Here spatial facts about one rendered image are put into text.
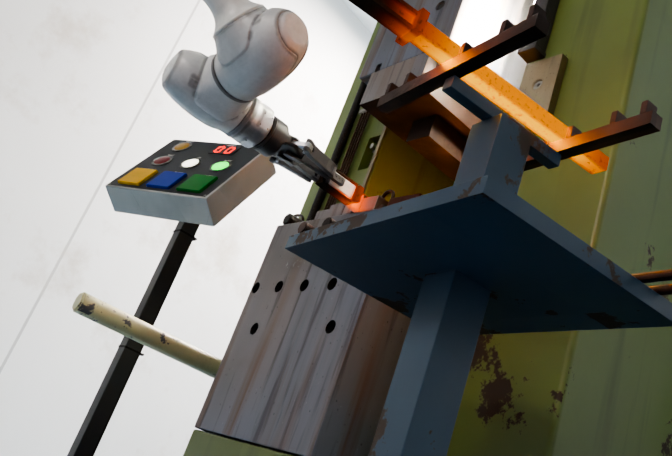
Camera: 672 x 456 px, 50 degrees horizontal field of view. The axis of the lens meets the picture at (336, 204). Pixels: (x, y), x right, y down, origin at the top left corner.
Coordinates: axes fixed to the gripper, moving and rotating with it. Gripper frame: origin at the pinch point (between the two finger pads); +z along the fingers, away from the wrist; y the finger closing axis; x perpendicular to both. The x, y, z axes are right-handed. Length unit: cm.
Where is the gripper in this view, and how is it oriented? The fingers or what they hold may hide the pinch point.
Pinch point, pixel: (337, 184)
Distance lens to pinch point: 147.4
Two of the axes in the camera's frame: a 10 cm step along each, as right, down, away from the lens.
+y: 6.2, -1.2, -7.8
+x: 3.3, -8.6, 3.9
